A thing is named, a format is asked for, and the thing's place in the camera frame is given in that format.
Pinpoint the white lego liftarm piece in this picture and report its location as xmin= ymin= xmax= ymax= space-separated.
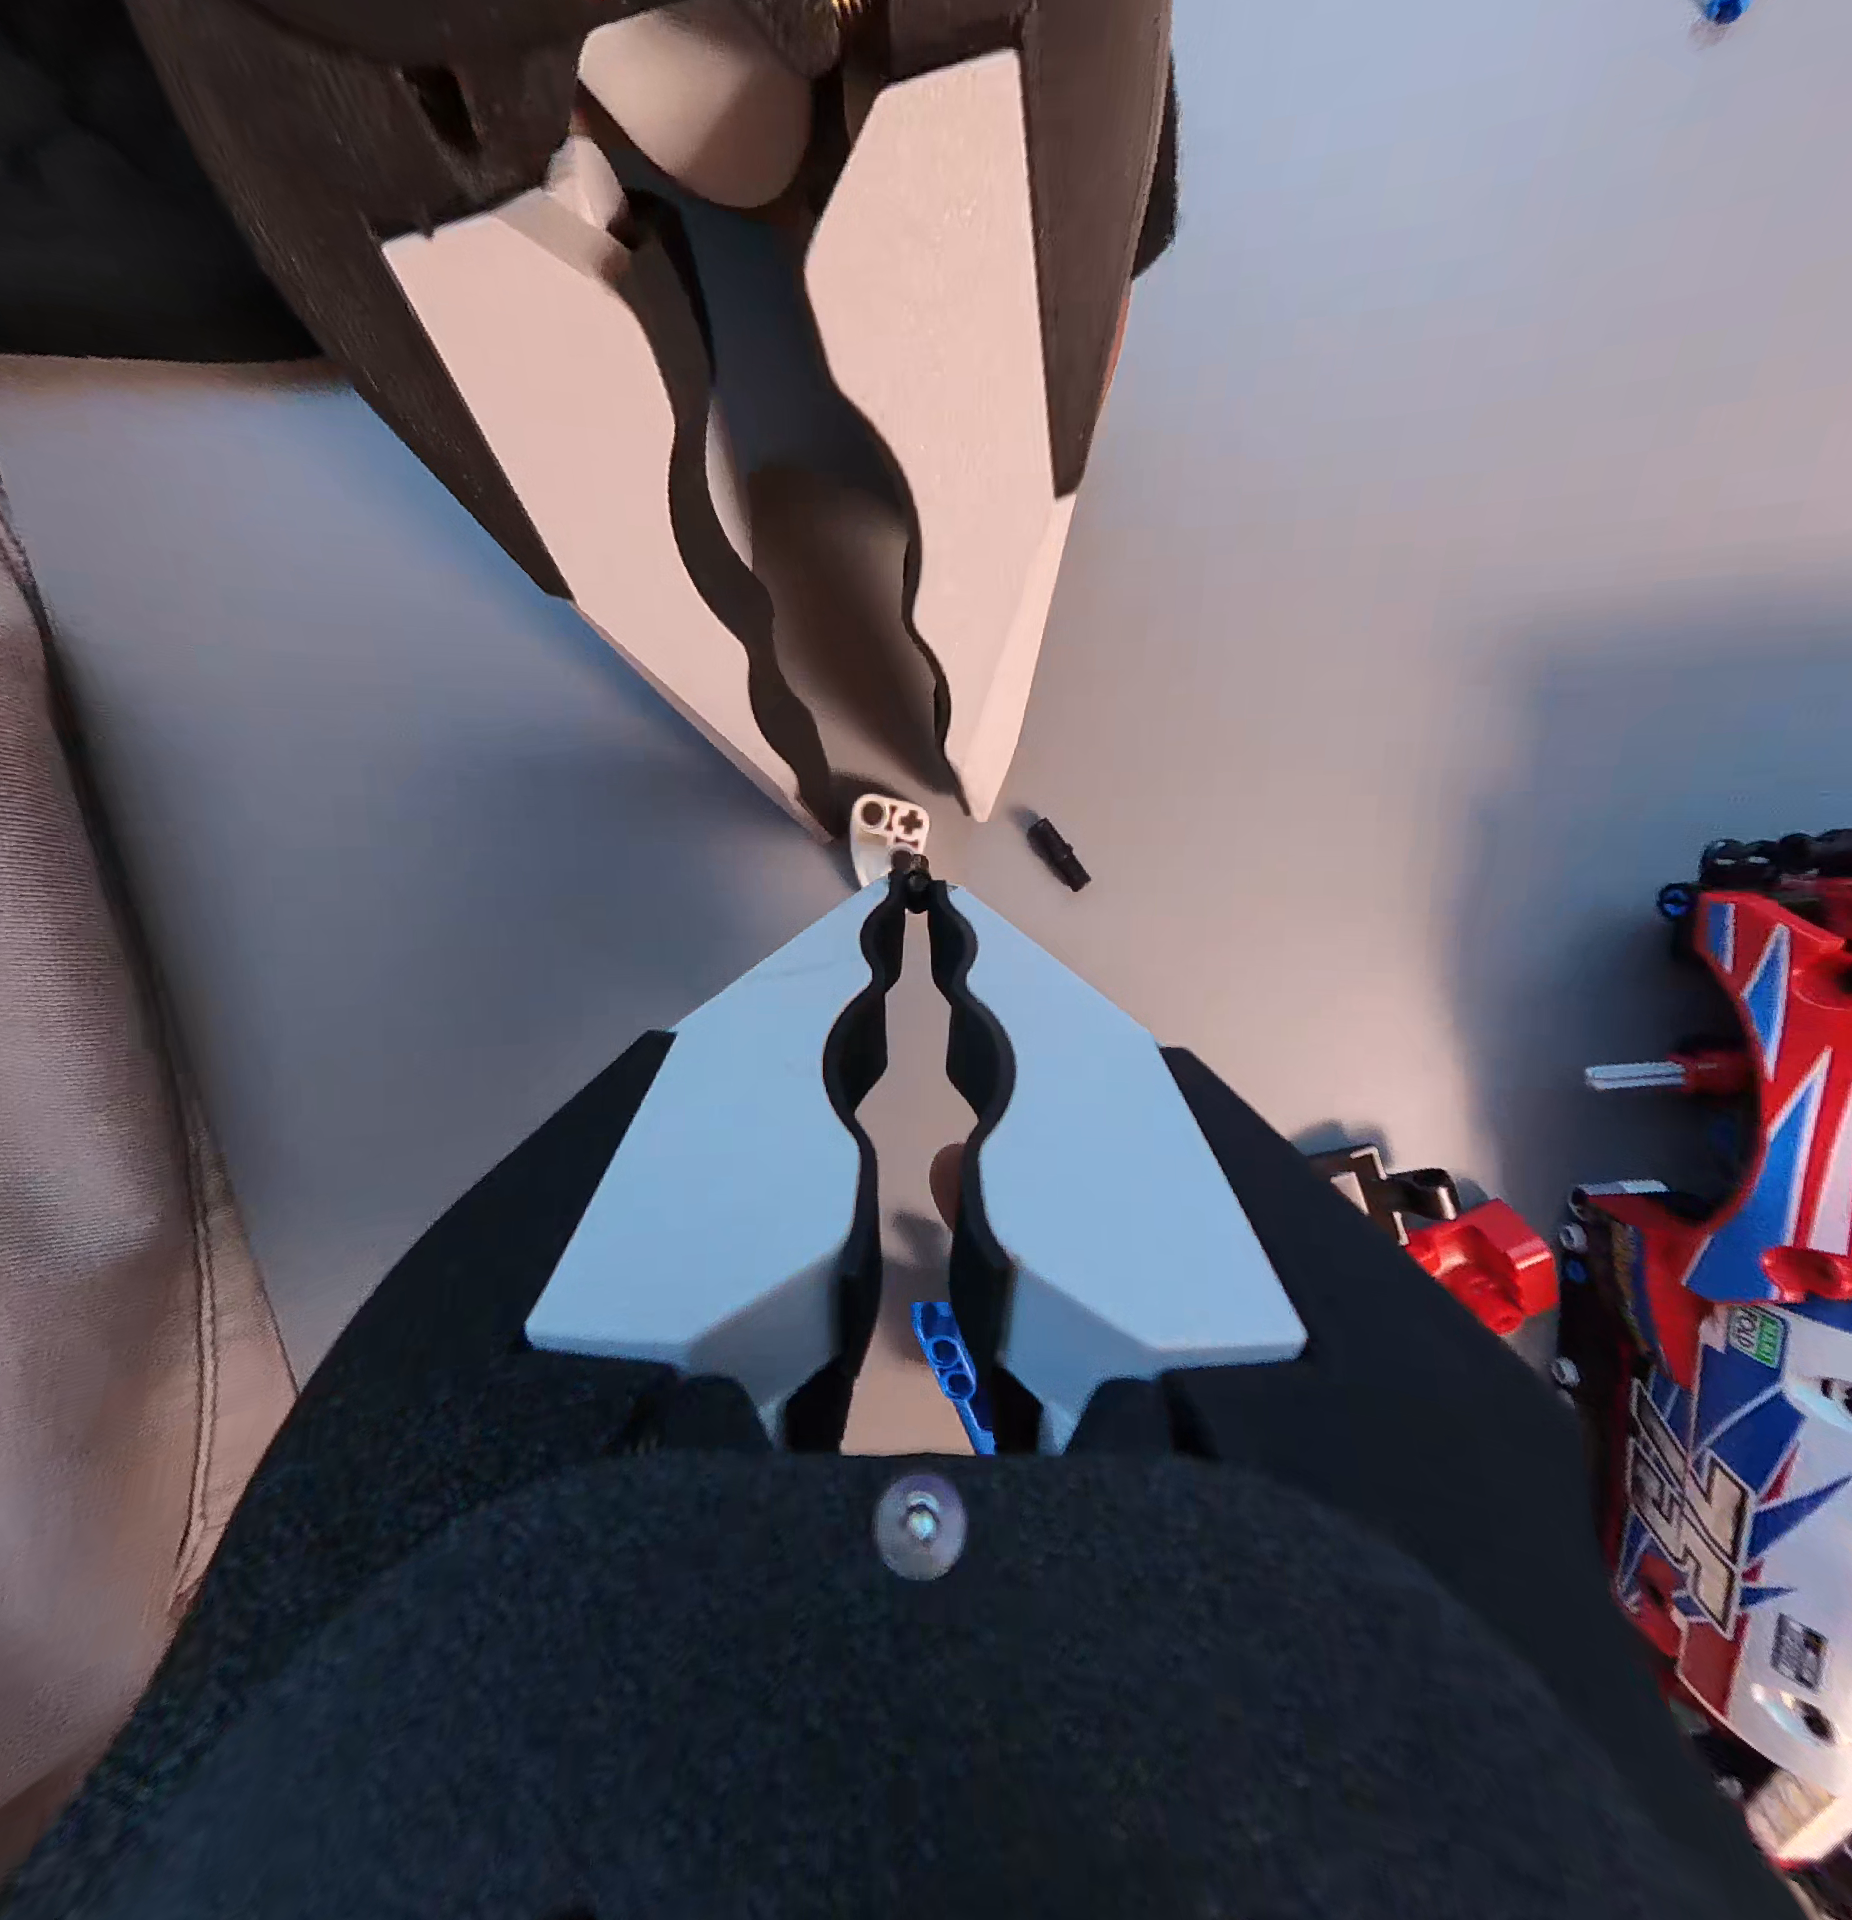
xmin=846 ymin=796 xmax=936 ymax=887

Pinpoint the lego race car model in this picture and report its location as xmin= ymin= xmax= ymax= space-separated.
xmin=1558 ymin=824 xmax=1852 ymax=1869

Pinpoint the black lego panel assembly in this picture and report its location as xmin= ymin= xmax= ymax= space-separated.
xmin=909 ymin=1146 xmax=1465 ymax=1454

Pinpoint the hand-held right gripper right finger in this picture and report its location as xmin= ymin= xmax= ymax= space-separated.
xmin=922 ymin=878 xmax=1310 ymax=1431

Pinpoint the black chair armrest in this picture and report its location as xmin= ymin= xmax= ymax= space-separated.
xmin=0 ymin=0 xmax=321 ymax=366

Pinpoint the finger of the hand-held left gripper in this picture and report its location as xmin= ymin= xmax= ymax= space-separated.
xmin=377 ymin=184 xmax=856 ymax=845
xmin=803 ymin=44 xmax=1080 ymax=824

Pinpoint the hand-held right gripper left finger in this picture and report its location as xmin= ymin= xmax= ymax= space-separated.
xmin=521 ymin=875 xmax=909 ymax=1429

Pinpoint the red lego piece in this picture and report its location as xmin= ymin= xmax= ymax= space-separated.
xmin=1402 ymin=1195 xmax=1564 ymax=1340

